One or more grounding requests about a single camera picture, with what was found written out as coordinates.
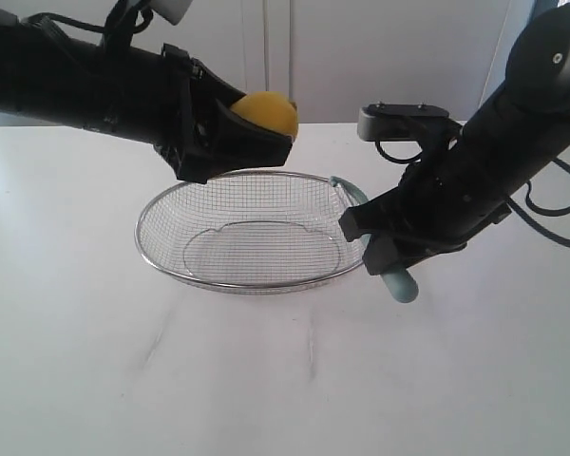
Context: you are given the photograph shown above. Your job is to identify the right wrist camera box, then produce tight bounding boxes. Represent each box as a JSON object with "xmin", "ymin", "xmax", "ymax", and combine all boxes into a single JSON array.
[{"xmin": 357, "ymin": 103, "xmax": 461, "ymax": 143}]

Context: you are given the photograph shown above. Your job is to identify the oval steel mesh basket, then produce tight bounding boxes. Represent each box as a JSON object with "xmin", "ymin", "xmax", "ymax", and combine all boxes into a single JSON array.
[{"xmin": 135, "ymin": 170, "xmax": 368, "ymax": 295}]

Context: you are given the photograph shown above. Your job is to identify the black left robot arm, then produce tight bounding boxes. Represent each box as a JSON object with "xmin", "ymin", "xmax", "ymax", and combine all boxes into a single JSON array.
[{"xmin": 0, "ymin": 1, "xmax": 294, "ymax": 183}]

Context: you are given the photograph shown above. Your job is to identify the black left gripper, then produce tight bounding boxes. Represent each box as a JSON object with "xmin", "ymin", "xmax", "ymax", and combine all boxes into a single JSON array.
[{"xmin": 94, "ymin": 44, "xmax": 294, "ymax": 183}]

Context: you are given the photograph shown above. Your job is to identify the white cabinet doors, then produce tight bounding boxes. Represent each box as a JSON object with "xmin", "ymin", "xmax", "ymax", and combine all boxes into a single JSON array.
[{"xmin": 0, "ymin": 0, "xmax": 538, "ymax": 127}]

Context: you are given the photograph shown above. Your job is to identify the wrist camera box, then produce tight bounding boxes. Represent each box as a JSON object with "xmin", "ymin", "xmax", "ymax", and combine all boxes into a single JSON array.
[
  {"xmin": 357, "ymin": 103, "xmax": 461, "ymax": 143},
  {"xmin": 125, "ymin": 0, "xmax": 193, "ymax": 26}
]

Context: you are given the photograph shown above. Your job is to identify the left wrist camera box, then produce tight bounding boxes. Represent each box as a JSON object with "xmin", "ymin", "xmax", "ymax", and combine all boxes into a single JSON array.
[{"xmin": 125, "ymin": 0, "xmax": 193, "ymax": 26}]

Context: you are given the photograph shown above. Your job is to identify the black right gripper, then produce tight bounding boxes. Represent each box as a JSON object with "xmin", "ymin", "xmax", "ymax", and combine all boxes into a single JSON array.
[{"xmin": 339, "ymin": 126, "xmax": 510, "ymax": 276}]

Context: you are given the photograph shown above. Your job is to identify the yellow lemon with sticker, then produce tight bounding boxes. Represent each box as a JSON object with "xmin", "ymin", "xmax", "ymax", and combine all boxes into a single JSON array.
[{"xmin": 230, "ymin": 91, "xmax": 298, "ymax": 142}]

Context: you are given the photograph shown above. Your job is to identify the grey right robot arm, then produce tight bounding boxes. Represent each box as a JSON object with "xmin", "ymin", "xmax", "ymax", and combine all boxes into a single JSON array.
[{"xmin": 340, "ymin": 4, "xmax": 570, "ymax": 276}]

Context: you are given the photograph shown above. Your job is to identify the teal handled vegetable peeler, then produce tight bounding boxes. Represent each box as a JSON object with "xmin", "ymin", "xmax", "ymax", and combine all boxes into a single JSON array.
[{"xmin": 329, "ymin": 176, "xmax": 419, "ymax": 304}]

